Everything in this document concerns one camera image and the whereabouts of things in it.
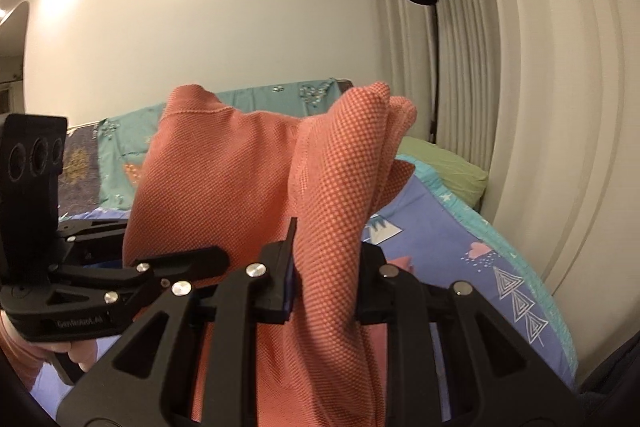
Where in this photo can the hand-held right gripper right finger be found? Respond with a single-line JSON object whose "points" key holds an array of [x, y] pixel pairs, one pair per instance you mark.
{"points": [[372, 292]]}

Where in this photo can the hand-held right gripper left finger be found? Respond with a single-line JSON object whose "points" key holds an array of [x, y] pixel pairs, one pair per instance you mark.
{"points": [[289, 267]]}

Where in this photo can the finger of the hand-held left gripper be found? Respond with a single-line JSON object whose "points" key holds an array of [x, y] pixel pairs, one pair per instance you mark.
{"points": [[170, 264], [95, 229]]}

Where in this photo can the salmon knit garment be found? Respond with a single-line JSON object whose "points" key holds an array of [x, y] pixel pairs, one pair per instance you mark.
{"points": [[225, 182]]}

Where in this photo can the person's left forearm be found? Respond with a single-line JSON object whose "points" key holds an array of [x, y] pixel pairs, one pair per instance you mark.
{"points": [[20, 352]]}

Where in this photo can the person's left hand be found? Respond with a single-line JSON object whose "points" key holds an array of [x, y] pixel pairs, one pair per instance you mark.
{"points": [[80, 354]]}

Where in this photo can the dark purple printed pillow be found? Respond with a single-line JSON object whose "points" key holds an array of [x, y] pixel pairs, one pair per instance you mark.
{"points": [[77, 167]]}

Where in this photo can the teal printed pillow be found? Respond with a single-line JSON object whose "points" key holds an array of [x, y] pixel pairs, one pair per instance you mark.
{"points": [[120, 142]]}

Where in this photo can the purple printed blanket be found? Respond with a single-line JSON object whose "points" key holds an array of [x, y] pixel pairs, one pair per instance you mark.
{"points": [[450, 227]]}

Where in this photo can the green pillow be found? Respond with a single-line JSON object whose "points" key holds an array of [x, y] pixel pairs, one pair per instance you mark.
{"points": [[450, 172]]}

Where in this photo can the beige curtain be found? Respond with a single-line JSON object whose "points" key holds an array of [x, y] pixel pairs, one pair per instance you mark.
{"points": [[550, 107]]}

